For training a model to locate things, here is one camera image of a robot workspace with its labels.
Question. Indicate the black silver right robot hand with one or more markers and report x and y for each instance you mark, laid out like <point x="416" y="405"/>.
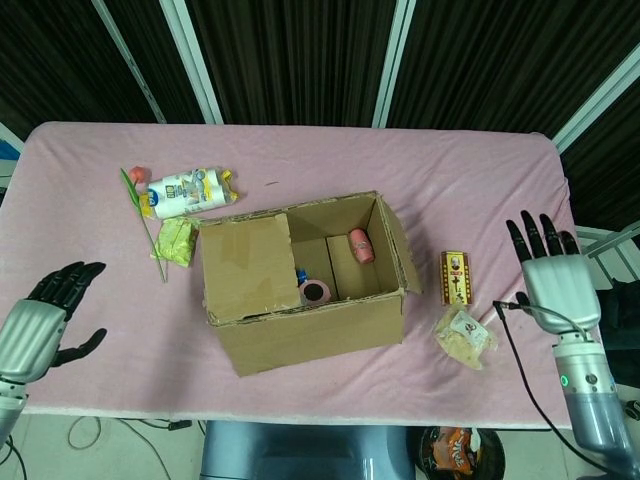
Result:
<point x="562" y="290"/>

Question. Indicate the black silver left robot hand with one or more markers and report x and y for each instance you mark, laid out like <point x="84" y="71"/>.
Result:
<point x="30" y="340"/>

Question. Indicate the brown cardboard shipping box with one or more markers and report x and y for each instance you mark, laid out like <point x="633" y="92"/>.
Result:
<point x="250" y="265"/>

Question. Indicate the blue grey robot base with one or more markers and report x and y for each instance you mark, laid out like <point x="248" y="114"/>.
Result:
<point x="300" y="455"/>

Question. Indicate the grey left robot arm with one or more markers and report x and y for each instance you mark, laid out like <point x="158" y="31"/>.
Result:
<point x="10" y="405"/>

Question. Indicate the red yellow seasoning box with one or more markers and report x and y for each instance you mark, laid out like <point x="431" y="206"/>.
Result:
<point x="456" y="277"/>

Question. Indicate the grey metal rack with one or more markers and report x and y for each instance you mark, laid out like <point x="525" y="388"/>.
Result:
<point x="615" y="247"/>

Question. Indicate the black bag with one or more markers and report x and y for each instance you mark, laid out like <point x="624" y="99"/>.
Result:
<point x="622" y="325"/>

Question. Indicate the clear bag beige food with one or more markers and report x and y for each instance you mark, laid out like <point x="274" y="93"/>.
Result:
<point x="462" y="340"/>

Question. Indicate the yellow green snack packet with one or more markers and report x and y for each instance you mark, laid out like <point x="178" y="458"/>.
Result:
<point x="175" y="242"/>

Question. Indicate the black round bin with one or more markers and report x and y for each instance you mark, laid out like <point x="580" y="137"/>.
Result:
<point x="492" y="455"/>

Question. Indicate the blue white side cabinet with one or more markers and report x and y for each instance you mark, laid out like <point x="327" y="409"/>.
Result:
<point x="7" y="150"/>

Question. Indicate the orange snack bag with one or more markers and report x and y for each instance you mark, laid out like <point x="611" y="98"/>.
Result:
<point x="457" y="450"/>

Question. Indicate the artificial tulip green stem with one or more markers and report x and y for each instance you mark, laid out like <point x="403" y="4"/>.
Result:
<point x="139" y="174"/>

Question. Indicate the pink cylindrical can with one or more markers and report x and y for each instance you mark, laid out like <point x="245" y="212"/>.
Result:
<point x="361" y="246"/>

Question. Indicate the white yellow snack bag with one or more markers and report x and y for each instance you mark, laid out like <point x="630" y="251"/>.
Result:
<point x="185" y="192"/>

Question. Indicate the pink tape roll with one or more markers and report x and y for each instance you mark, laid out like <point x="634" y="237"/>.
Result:
<point x="327" y="292"/>

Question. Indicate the pink fleece tablecloth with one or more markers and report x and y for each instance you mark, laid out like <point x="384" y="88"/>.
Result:
<point x="350" y="155"/>

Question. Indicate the small blue object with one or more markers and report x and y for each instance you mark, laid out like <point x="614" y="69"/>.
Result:
<point x="301" y="277"/>

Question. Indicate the white metal frame post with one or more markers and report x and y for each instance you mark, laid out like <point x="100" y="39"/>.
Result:
<point x="192" y="60"/>
<point x="130" y="60"/>
<point x="395" y="60"/>
<point x="595" y="105"/>

